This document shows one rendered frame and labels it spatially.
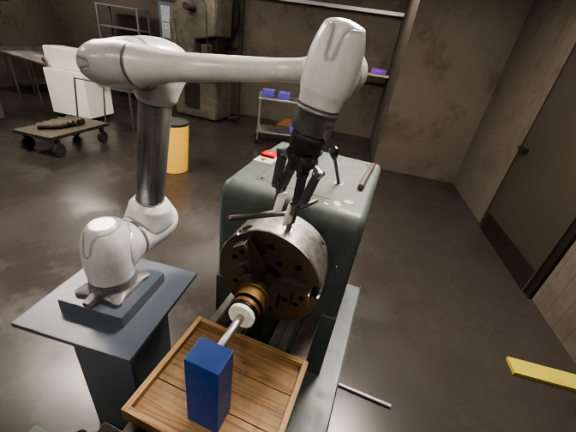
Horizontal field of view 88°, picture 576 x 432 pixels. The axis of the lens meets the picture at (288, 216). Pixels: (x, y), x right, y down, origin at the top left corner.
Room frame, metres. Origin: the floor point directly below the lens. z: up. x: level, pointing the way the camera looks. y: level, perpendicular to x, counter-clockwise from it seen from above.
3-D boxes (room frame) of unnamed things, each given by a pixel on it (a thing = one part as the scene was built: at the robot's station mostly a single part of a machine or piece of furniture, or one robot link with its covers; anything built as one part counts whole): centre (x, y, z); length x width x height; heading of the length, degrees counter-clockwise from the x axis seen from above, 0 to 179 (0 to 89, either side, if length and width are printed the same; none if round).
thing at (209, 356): (0.37, 0.11, 1.00); 0.08 x 0.06 x 0.23; 74
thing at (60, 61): (5.42, 3.96, 0.56); 2.36 x 0.60 x 1.11; 82
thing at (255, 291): (0.56, 0.06, 1.08); 0.09 x 0.09 x 0.09; 74
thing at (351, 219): (1.09, -0.07, 1.06); 0.59 x 0.48 x 0.39; 164
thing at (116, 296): (0.78, 0.61, 0.83); 0.22 x 0.18 x 0.06; 171
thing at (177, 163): (3.70, 1.61, 0.32); 0.40 x 0.40 x 0.64
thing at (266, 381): (0.44, 0.09, 0.88); 0.36 x 0.30 x 0.04; 74
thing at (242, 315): (0.45, 0.09, 1.08); 0.13 x 0.07 x 0.07; 164
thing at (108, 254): (0.81, 0.60, 0.97); 0.18 x 0.16 x 0.22; 164
